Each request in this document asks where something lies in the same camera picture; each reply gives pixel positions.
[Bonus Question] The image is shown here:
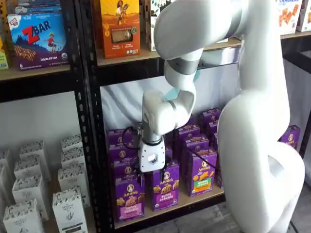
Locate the white patterned pastry box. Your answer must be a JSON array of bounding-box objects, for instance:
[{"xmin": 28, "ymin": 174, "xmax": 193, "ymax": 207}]
[
  {"xmin": 60, "ymin": 147, "xmax": 86, "ymax": 168},
  {"xmin": 58, "ymin": 163, "xmax": 89, "ymax": 208},
  {"xmin": 2, "ymin": 199, "xmax": 45, "ymax": 233},
  {"xmin": 14, "ymin": 156, "xmax": 51, "ymax": 182},
  {"xmin": 60, "ymin": 134, "xmax": 83, "ymax": 152},
  {"xmin": 12, "ymin": 174, "xmax": 49, "ymax": 220},
  {"xmin": 19, "ymin": 140, "xmax": 51, "ymax": 166},
  {"xmin": 0, "ymin": 148, "xmax": 13, "ymax": 170},
  {"xmin": 52, "ymin": 188, "xmax": 88, "ymax": 233},
  {"xmin": 0, "ymin": 165, "xmax": 14, "ymax": 207}
]

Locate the purple Annie's box pink patch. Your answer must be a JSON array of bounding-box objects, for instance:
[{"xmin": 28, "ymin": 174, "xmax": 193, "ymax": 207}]
[{"xmin": 115, "ymin": 174, "xmax": 146, "ymax": 223}]

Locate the purple Annie's box green patch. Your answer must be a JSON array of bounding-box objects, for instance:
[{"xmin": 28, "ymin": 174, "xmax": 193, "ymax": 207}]
[{"xmin": 185, "ymin": 148, "xmax": 218, "ymax": 198}]

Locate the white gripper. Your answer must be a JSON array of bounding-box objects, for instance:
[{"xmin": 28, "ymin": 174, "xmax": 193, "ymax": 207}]
[{"xmin": 135, "ymin": 142, "xmax": 169, "ymax": 188}]

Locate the purple Annie's box yellow patch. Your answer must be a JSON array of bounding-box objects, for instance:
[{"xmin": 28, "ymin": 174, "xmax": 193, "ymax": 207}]
[{"xmin": 215, "ymin": 148, "xmax": 224, "ymax": 189}]

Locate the orange Revival box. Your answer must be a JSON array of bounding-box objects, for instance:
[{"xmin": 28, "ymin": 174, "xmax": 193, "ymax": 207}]
[{"xmin": 100, "ymin": 0, "xmax": 141, "ymax": 59}]

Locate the purple Annie's Bunny Grahams box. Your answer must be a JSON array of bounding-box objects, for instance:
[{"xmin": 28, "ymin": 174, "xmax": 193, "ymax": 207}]
[{"xmin": 152, "ymin": 166, "xmax": 180, "ymax": 212}]

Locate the pretzel crackers cheddar box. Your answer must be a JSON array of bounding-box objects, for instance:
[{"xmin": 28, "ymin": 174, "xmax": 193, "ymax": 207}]
[{"xmin": 276, "ymin": 0, "xmax": 304, "ymax": 36}]

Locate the black metal shelf rack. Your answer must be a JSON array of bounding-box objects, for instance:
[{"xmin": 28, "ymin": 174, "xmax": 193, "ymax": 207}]
[
  {"xmin": 74, "ymin": 0, "xmax": 311, "ymax": 233},
  {"xmin": 0, "ymin": 0, "xmax": 98, "ymax": 233}
]

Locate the orange Bobo's box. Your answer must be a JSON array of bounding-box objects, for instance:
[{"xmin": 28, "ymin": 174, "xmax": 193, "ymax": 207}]
[{"xmin": 0, "ymin": 35, "xmax": 10, "ymax": 71}]

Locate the white backdrop cloth teal mark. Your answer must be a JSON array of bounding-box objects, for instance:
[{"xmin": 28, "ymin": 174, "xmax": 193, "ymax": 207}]
[{"xmin": 101, "ymin": 63, "xmax": 243, "ymax": 131}]

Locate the blue snack box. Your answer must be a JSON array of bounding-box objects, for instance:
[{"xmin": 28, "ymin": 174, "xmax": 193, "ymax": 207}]
[{"xmin": 14, "ymin": 0, "xmax": 63, "ymax": 15}]

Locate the pretzel crackers sea salt box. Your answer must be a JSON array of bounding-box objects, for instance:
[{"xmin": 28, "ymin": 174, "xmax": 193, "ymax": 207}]
[{"xmin": 295, "ymin": 0, "xmax": 311, "ymax": 33}]

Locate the Simple Mills chocolate thins box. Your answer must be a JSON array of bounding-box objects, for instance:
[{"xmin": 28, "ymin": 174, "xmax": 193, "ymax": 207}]
[{"xmin": 145, "ymin": 0, "xmax": 171, "ymax": 52}]

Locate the blue purple Zbar box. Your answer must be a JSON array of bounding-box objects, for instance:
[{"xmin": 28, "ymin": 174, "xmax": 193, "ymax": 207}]
[{"xmin": 7, "ymin": 12, "xmax": 69, "ymax": 71}]

